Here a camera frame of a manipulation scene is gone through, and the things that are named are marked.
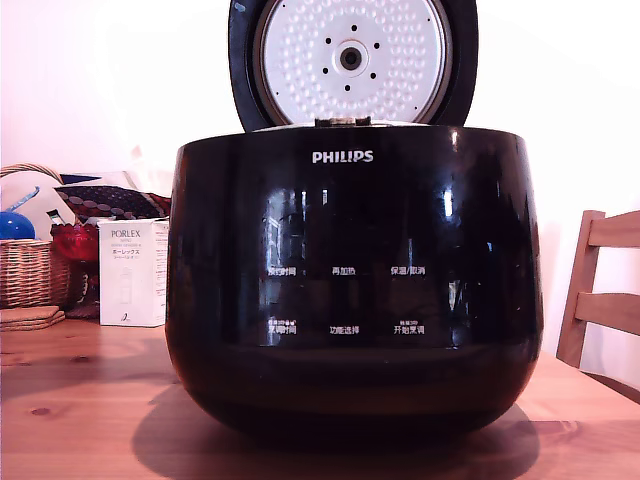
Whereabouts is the black rice cooker lid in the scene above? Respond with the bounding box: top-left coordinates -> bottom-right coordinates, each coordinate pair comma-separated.
227,0 -> 481,133

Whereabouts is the black Philips rice cooker body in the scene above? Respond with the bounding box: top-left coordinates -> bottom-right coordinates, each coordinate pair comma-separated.
167,124 -> 544,449

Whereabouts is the white Porlex box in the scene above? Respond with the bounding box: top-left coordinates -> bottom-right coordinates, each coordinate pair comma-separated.
96,217 -> 170,329

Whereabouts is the dark patterned fabric bag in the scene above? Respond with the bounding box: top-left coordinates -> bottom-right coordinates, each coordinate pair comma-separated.
54,183 -> 172,222

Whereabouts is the red glass bowl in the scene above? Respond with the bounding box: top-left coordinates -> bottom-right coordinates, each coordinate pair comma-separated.
49,223 -> 101,319

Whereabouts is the white plastic bag blue print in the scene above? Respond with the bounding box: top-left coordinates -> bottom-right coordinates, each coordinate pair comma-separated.
0,171 -> 77,241

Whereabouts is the wicker basket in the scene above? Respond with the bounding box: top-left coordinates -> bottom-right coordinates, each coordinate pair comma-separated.
0,162 -> 77,310

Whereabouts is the wooden chair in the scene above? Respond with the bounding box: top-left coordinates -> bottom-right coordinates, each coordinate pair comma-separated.
555,209 -> 640,387

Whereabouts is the square cork coaster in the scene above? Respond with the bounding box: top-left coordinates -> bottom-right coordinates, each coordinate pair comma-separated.
0,305 -> 64,322
0,314 -> 67,332

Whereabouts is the blue ball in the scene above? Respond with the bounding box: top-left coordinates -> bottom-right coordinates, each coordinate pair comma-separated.
0,210 -> 38,242

